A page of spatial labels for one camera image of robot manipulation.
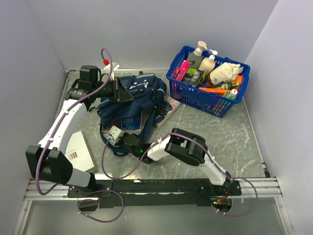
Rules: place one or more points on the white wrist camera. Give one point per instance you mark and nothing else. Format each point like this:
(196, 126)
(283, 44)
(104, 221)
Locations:
(108, 68)
(115, 134)

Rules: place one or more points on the green drink bottle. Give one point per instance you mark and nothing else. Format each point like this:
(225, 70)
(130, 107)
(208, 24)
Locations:
(232, 94)

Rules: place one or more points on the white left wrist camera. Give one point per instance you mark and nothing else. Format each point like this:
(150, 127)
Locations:
(108, 68)

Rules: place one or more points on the dark glass bottle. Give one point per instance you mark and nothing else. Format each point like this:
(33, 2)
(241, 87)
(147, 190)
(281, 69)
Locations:
(226, 86)

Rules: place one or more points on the grey-green pump bottle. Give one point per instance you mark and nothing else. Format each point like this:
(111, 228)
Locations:
(195, 57)

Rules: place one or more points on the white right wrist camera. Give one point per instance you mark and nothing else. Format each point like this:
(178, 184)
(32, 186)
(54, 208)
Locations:
(115, 134)

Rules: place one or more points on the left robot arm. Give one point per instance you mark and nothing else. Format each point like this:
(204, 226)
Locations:
(47, 160)

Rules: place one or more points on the cream pump bottle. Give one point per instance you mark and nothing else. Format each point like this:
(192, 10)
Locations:
(208, 63)

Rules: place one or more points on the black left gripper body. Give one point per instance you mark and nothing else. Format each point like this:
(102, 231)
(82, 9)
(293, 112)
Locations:
(108, 90)

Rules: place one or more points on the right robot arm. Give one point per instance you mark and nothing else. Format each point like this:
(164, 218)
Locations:
(185, 146)

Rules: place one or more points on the Jane Eyre blue book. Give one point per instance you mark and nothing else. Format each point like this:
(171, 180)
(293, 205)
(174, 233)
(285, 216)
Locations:
(129, 125)

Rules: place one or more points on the white notebook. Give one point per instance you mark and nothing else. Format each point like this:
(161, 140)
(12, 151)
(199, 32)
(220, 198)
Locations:
(78, 153)

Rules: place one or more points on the Little Women floral book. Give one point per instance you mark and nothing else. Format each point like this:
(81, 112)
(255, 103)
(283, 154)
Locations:
(167, 108)

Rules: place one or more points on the beige cloth bag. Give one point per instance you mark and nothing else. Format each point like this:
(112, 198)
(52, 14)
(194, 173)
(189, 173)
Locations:
(226, 72)

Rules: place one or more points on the black green box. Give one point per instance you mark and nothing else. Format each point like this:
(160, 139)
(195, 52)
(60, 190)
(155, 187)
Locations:
(194, 77)

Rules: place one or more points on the blue plastic basket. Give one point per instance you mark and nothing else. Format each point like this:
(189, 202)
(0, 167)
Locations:
(194, 97)

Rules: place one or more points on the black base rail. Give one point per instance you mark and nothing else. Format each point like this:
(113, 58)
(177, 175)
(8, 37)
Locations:
(156, 192)

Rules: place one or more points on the navy blue student backpack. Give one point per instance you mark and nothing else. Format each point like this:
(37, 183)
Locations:
(148, 91)

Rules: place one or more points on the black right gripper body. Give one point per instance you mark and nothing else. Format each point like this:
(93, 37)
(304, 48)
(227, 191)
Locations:
(122, 143)

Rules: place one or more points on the pink box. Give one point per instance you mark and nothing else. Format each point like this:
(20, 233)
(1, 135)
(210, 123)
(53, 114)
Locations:
(181, 71)

